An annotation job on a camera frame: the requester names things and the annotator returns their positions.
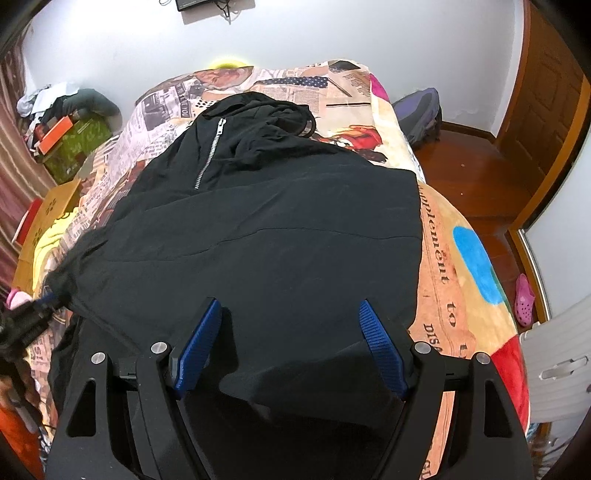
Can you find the red box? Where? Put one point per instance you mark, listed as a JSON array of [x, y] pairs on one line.
[[26, 222]]

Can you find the brown wooden door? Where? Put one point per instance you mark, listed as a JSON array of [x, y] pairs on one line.
[[547, 115]]

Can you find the orange shoe box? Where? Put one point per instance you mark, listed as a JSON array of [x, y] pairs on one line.
[[51, 138]]

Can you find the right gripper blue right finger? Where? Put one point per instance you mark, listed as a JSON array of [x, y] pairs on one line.
[[392, 348]]

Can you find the yellow pillow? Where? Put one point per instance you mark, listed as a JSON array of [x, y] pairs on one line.
[[228, 65]]

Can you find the grey purple backpack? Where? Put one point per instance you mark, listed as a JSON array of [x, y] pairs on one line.
[[420, 116]]

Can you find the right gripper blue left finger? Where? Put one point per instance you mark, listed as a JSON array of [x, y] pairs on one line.
[[186, 353]]

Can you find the white plastic chair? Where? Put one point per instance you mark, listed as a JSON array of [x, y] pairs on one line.
[[557, 360]]

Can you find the white heart wardrobe door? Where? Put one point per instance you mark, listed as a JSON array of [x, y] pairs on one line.
[[558, 242]]

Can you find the small black wall monitor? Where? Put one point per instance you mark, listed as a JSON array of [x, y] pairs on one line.
[[182, 5]]

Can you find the yellow cartoon sheet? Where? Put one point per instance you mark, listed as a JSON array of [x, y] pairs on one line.
[[48, 252]]

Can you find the pink croc slipper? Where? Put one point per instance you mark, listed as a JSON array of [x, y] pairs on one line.
[[524, 301]]

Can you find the bamboo folding lap table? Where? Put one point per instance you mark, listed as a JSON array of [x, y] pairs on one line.
[[59, 200]]

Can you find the white cloth pile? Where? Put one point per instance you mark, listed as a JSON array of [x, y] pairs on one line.
[[41, 99]]

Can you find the dark grey-green garment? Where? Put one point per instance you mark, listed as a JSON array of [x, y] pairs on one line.
[[83, 103]]

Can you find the pink plush toy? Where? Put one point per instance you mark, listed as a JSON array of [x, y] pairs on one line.
[[17, 298]]

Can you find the striped brown curtain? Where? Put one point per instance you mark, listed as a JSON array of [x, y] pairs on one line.
[[22, 179]]

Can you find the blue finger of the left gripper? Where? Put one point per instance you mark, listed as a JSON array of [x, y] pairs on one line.
[[48, 302]]

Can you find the black zip hoodie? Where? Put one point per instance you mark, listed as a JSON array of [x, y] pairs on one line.
[[290, 235]]

